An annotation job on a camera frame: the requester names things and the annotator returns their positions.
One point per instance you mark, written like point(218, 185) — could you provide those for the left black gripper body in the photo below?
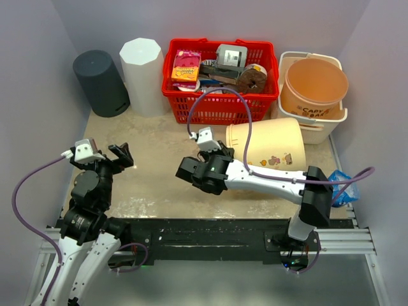
point(112, 163)

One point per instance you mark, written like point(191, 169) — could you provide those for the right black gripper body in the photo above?
point(225, 153)

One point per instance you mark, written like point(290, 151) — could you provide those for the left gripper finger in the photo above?
point(116, 150)
point(125, 157)

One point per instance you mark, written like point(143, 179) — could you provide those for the orange translucent bucket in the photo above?
point(275, 143)

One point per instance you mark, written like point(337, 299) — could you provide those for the dark blue bucket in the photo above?
point(101, 82)

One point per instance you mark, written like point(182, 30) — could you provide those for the white octagonal bin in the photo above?
point(142, 62)

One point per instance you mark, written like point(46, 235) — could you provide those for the orange printed bucket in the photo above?
point(313, 88)

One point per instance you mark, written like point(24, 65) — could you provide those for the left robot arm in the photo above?
point(87, 237)

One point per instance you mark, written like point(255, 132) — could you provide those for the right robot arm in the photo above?
point(219, 171)

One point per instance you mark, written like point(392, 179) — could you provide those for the red plastic shopping basket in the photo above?
point(221, 109)

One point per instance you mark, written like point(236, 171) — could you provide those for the dark flat box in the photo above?
point(222, 75)

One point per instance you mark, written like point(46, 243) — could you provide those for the pink yellow snack box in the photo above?
point(186, 66)

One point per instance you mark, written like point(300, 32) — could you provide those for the grey white device box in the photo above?
point(231, 57)

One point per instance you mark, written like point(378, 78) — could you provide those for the white perforated storage basket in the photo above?
point(314, 130)

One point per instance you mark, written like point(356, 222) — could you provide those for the blue plastic bag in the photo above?
point(349, 195)

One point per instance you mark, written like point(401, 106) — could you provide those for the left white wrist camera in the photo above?
point(84, 152)

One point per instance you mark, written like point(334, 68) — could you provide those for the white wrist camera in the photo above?
point(205, 140)
point(84, 152)

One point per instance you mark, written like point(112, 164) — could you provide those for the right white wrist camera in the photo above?
point(205, 140)

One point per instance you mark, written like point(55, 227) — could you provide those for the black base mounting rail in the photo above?
point(148, 240)

